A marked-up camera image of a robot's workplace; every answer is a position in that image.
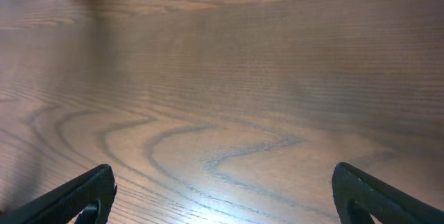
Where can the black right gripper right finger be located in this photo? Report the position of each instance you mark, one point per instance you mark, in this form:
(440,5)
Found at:
(361,198)

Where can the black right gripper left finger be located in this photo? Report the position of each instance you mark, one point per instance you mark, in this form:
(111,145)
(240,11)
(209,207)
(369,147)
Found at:
(87,198)

